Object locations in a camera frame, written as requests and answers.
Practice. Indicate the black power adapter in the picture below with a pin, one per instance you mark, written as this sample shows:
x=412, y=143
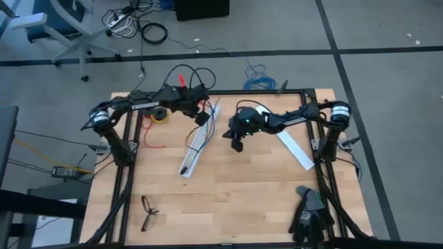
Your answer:
x=64, y=172

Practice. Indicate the black grey work glove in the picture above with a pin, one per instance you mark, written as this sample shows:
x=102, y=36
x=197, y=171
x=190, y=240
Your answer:
x=309, y=223

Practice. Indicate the white power strip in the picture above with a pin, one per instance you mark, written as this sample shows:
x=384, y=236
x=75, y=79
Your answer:
x=119, y=19

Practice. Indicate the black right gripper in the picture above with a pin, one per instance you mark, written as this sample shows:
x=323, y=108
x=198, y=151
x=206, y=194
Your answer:
x=249, y=121

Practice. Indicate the black box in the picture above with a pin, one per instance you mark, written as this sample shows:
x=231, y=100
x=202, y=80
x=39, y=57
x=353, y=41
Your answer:
x=200, y=9

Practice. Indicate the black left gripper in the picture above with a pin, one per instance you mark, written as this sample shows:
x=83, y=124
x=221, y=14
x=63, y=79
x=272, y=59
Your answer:
x=197, y=100

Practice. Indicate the black eyeglasses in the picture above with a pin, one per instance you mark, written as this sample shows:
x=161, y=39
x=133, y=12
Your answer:
x=152, y=211

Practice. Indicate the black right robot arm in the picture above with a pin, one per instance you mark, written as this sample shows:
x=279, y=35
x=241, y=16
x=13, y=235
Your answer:
x=294, y=119

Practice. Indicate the grey metal mounting bracket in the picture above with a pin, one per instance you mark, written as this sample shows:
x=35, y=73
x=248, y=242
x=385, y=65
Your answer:
x=349, y=141
x=98, y=148

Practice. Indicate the black aluminium table frame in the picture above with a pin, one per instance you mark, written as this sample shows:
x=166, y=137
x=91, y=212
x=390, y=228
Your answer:
x=242, y=92

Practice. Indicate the black side table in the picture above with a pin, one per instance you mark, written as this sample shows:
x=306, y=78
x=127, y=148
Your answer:
x=34, y=204

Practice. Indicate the white office chair blue seat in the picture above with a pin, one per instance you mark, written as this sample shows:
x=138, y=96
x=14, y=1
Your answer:
x=81, y=43

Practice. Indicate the white duct cover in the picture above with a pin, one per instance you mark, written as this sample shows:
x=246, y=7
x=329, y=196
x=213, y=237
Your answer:
x=298, y=154

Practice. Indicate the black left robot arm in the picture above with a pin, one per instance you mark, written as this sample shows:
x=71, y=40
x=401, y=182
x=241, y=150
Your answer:
x=145, y=103

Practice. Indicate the dark grey panel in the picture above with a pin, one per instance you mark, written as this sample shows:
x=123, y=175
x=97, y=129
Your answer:
x=7, y=138

